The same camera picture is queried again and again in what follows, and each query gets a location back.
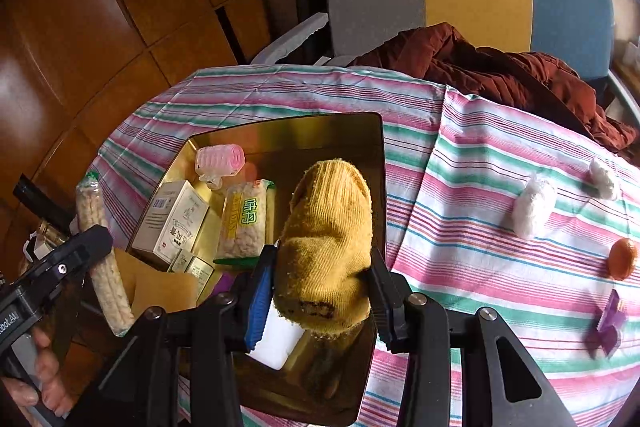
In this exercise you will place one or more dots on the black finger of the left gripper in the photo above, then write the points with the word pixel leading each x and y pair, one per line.
pixel 24 301

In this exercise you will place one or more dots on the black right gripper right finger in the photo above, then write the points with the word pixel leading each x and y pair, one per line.
pixel 501 383

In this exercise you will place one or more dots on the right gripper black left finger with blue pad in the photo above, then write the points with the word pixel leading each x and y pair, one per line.
pixel 139 387

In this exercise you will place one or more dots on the white foam block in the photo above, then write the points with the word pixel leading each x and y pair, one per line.
pixel 279 339

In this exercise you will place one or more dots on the purple snack packet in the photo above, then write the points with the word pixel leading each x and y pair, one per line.
pixel 605 334

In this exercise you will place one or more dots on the yellow knitted sock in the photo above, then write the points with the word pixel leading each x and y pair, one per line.
pixel 324 249

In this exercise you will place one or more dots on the person's left hand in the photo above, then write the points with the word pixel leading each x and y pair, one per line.
pixel 52 392

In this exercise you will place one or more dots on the yellow sponge in tin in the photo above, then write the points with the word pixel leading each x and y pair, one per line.
pixel 147 287

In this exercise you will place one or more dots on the green white small box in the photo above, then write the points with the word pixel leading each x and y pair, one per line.
pixel 186 262

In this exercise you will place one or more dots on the white cream carton box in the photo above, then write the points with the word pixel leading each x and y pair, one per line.
pixel 171 223

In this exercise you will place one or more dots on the striped pink green bedsheet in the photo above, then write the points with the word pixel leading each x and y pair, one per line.
pixel 455 165

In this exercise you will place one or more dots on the rice cracker snack packet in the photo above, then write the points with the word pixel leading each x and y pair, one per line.
pixel 245 221

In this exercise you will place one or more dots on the crumpled white plastic wrap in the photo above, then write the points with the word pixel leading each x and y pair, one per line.
pixel 533 207

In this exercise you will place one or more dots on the gold metal tin box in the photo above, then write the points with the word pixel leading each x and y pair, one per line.
pixel 324 380

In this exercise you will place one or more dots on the orange tangerine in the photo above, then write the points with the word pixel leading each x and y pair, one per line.
pixel 622 259

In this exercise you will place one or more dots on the crumpled white tissue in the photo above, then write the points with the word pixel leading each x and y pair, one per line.
pixel 604 179

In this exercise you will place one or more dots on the rust brown quilted jacket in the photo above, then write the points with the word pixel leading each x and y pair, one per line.
pixel 538 83

